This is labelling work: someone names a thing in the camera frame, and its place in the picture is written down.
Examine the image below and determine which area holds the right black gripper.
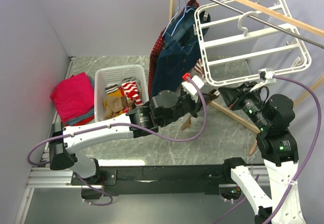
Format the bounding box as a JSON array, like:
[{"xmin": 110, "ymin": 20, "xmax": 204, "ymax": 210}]
[{"xmin": 218, "ymin": 79, "xmax": 269, "ymax": 128}]

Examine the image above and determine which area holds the tan stocking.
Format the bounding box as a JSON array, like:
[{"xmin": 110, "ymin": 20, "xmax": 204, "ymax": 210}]
[{"xmin": 181, "ymin": 89, "xmax": 220, "ymax": 131}]

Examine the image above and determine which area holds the beige striped-cuff sock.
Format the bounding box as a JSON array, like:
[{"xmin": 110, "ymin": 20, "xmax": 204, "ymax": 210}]
[{"xmin": 192, "ymin": 59, "xmax": 205, "ymax": 79}]

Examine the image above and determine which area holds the white plastic clip hanger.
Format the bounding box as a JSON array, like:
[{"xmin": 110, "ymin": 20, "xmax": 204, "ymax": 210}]
[{"xmin": 193, "ymin": 2, "xmax": 312, "ymax": 88}]

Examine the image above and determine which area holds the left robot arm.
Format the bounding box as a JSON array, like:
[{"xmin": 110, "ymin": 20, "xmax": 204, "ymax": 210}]
[{"xmin": 49, "ymin": 90, "xmax": 209, "ymax": 184}]

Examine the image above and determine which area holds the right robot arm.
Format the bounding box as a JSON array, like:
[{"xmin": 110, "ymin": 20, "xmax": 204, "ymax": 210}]
[{"xmin": 218, "ymin": 82, "xmax": 305, "ymax": 223}]

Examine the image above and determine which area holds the dark blue denim garment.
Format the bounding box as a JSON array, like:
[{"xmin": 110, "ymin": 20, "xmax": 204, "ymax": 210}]
[{"xmin": 151, "ymin": 5, "xmax": 211, "ymax": 99}]

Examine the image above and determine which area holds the red white striped sock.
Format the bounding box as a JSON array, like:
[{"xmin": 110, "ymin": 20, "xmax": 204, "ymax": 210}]
[{"xmin": 121, "ymin": 81, "xmax": 143, "ymax": 106}]

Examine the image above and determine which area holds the brown white striped sock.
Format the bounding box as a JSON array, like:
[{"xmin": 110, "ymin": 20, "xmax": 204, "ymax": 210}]
[{"xmin": 105, "ymin": 84, "xmax": 120, "ymax": 96}]

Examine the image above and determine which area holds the black base beam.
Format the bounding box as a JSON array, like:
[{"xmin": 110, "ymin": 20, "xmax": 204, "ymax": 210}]
[{"xmin": 70, "ymin": 165, "xmax": 245, "ymax": 197}]

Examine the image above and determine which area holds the white laundry basket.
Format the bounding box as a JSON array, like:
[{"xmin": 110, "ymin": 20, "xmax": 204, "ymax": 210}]
[{"xmin": 94, "ymin": 64, "xmax": 149, "ymax": 122}]

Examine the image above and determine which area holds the red polka dot garment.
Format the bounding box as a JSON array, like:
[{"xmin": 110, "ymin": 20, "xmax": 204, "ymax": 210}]
[{"xmin": 148, "ymin": 0, "xmax": 199, "ymax": 98}]

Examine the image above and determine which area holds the metal hanging rod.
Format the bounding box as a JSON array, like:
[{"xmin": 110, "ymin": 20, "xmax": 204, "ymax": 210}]
[{"xmin": 176, "ymin": 0, "xmax": 324, "ymax": 49}]

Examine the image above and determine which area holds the pink folded cloth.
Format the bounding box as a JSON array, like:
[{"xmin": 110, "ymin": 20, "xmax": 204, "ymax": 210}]
[{"xmin": 50, "ymin": 72, "xmax": 94, "ymax": 126}]

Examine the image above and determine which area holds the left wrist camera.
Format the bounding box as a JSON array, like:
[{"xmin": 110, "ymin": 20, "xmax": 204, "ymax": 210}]
[{"xmin": 181, "ymin": 73, "xmax": 206, "ymax": 102}]

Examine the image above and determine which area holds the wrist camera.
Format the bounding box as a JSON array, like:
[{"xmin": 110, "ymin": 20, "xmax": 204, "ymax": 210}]
[
  {"xmin": 250, "ymin": 68, "xmax": 276, "ymax": 92},
  {"xmin": 181, "ymin": 73, "xmax": 206, "ymax": 102}
]

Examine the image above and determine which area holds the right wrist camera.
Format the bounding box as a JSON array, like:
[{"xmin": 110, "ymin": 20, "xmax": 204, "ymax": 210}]
[{"xmin": 250, "ymin": 68, "xmax": 276, "ymax": 92}]

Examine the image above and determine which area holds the wooden clothes rack frame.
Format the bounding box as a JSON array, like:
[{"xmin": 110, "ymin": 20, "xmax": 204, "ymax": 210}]
[{"xmin": 170, "ymin": 0, "xmax": 324, "ymax": 155}]

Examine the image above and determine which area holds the blue wire hanger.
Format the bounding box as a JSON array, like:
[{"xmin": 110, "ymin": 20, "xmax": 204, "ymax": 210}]
[{"xmin": 162, "ymin": 0, "xmax": 193, "ymax": 37}]

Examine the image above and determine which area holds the aluminium rail frame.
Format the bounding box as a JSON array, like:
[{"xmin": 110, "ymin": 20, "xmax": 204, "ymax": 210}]
[{"xmin": 14, "ymin": 56, "xmax": 76, "ymax": 224}]

